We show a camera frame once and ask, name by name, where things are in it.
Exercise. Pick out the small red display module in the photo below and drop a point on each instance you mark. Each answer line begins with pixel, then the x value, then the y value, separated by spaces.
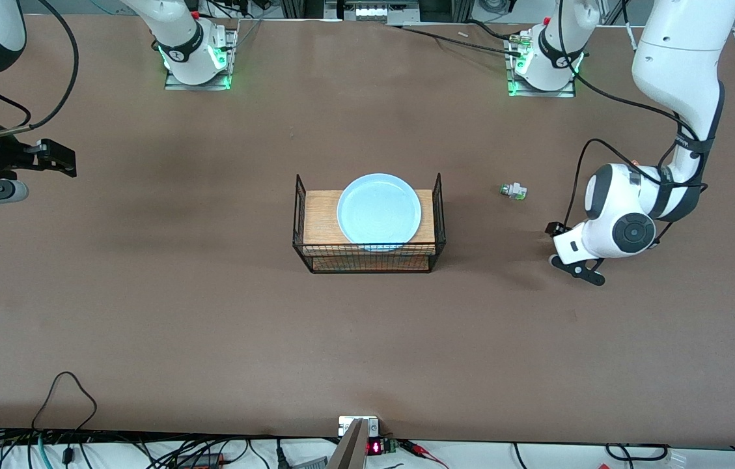
pixel 375 447

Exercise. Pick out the white green-capped push button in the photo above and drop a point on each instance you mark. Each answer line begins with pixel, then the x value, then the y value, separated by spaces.
pixel 514 191

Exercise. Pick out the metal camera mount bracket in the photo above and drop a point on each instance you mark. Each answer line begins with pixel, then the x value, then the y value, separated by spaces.
pixel 355 449

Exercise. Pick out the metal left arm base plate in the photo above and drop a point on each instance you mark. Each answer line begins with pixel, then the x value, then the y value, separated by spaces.
pixel 518 92

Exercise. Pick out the light blue round plate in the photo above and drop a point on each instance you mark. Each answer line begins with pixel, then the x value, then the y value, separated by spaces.
pixel 379 212

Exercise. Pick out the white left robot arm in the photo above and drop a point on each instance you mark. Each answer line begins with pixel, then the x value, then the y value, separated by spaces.
pixel 679 52

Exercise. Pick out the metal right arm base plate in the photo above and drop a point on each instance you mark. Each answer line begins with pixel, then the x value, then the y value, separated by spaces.
pixel 173 83

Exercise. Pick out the black power adapter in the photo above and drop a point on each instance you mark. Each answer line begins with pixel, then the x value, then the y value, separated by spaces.
pixel 201 460

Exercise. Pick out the white power strip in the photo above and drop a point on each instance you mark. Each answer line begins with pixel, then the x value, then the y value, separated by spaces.
pixel 377 12

